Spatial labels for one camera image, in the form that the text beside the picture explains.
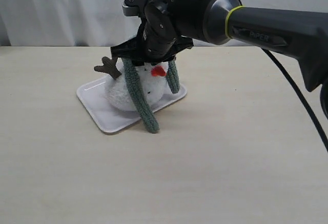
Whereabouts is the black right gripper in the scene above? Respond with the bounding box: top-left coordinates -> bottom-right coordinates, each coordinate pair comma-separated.
111,0 -> 215,65

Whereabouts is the white plush snowman toy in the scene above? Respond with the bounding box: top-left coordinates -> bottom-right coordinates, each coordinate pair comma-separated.
94,56 -> 169,112

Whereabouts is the green fleece scarf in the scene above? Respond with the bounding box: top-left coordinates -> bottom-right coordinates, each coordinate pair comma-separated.
122,57 -> 180,133

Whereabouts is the white rectangular tray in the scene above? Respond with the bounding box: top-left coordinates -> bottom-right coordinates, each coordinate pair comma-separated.
76,76 -> 187,135

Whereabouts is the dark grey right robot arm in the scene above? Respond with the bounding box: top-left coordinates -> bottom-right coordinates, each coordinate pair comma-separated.
111,0 -> 327,112

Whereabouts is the white curtain backdrop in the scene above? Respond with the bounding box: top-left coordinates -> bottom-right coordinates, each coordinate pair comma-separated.
1,0 -> 327,47

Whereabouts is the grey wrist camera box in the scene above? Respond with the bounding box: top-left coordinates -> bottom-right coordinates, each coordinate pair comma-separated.
122,0 -> 148,18

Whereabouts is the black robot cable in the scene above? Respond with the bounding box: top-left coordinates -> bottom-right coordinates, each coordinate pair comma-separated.
148,0 -> 328,154

